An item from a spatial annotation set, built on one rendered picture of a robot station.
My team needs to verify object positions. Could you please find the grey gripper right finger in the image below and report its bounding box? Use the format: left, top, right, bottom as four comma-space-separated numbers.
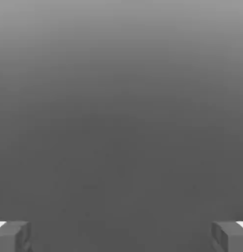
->
210, 220, 243, 252

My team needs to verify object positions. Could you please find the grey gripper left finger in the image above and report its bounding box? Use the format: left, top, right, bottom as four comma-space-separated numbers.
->
0, 220, 33, 252

